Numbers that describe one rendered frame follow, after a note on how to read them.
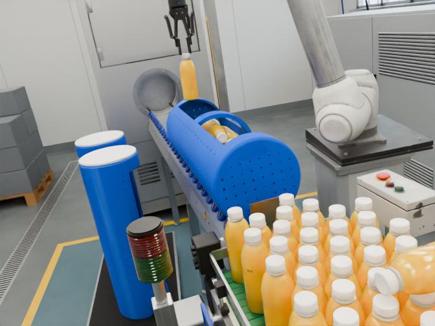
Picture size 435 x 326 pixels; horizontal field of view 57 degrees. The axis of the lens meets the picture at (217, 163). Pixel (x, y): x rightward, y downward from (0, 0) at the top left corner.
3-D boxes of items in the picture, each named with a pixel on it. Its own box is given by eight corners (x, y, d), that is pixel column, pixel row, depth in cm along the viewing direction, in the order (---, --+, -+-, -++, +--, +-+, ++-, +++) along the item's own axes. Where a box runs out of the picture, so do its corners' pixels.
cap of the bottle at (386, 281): (381, 264, 64) (371, 268, 64) (397, 273, 61) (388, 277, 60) (384, 286, 65) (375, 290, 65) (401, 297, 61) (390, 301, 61)
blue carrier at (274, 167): (226, 143, 207) (214, 90, 198) (307, 209, 127) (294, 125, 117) (173, 159, 202) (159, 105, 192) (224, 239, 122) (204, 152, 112)
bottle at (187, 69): (202, 97, 185) (197, 55, 178) (192, 101, 180) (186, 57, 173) (190, 96, 189) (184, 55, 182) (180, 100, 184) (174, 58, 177)
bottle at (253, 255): (254, 293, 102) (245, 228, 96) (280, 299, 98) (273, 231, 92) (242, 311, 96) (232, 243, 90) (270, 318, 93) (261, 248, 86)
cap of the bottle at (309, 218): (320, 218, 95) (319, 212, 94) (316, 226, 92) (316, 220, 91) (303, 217, 97) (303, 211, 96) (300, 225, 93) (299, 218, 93)
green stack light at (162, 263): (169, 259, 75) (164, 236, 73) (176, 277, 69) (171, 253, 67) (136, 268, 73) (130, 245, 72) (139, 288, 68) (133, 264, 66)
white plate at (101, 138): (88, 132, 245) (89, 134, 246) (65, 147, 220) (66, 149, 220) (130, 128, 240) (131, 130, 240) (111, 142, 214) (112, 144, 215)
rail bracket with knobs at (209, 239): (224, 258, 119) (219, 228, 115) (232, 271, 112) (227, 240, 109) (192, 268, 117) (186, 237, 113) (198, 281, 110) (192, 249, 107)
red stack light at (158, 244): (164, 235, 73) (160, 217, 72) (170, 253, 67) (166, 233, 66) (130, 245, 72) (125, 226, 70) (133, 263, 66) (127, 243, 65)
